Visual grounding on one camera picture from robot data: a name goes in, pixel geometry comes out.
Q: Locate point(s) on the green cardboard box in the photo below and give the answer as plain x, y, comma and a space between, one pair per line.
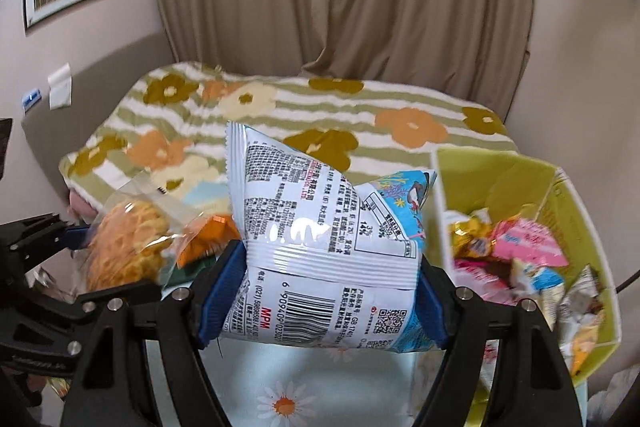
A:
500, 177

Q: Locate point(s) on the small white and blue packet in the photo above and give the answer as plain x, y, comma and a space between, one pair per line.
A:
542, 287

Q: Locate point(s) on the pink and red snack packet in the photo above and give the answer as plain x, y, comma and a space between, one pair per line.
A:
475, 272

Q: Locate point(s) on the clear waffle snack packet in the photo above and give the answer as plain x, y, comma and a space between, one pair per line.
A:
125, 242

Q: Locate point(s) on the grey padded headboard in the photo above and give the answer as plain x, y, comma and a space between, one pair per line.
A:
100, 72

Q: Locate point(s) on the orange and yellow snack packet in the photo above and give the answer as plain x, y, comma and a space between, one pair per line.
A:
582, 354

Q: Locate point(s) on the white plastic bag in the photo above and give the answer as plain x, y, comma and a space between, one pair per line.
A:
612, 394

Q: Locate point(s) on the blue and white card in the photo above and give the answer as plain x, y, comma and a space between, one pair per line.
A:
31, 100

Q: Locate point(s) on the floral striped blanket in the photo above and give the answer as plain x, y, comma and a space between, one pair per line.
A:
350, 107

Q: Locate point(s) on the white and blue snack packet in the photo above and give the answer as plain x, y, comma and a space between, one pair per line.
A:
325, 232

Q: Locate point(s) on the large pink snack packet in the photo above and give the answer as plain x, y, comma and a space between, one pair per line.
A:
530, 242

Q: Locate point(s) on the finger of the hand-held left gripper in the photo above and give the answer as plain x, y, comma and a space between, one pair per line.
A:
77, 238
125, 299

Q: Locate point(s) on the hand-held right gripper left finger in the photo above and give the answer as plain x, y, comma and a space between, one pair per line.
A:
215, 307

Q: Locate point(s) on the silver snack packet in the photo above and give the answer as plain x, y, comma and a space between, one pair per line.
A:
580, 307

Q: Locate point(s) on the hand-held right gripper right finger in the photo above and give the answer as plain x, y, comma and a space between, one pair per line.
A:
430, 307

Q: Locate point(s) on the dark green snack packet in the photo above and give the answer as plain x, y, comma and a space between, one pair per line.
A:
187, 272

